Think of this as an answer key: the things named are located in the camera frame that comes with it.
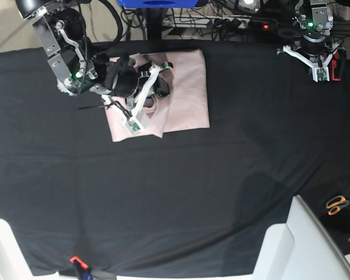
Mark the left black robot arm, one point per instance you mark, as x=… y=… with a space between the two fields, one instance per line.
x=315 y=19

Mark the orange handled scissors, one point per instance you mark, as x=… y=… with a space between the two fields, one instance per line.
x=336 y=204

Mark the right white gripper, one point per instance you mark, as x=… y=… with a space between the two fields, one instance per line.
x=128 y=88

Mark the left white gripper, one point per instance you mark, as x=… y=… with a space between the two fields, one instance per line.
x=316 y=54

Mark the pink T-shirt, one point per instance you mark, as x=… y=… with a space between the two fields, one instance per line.
x=185 y=108

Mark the blue plastic box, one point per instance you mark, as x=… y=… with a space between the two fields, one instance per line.
x=131 y=4

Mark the black table cloth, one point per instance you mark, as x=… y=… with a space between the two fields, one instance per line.
x=191 y=204

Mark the red black clamp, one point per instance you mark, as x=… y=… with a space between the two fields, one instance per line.
x=338 y=64

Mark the white left chair armrest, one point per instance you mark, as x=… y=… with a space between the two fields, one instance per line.
x=12 y=262

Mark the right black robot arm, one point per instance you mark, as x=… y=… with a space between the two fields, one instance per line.
x=80 y=66

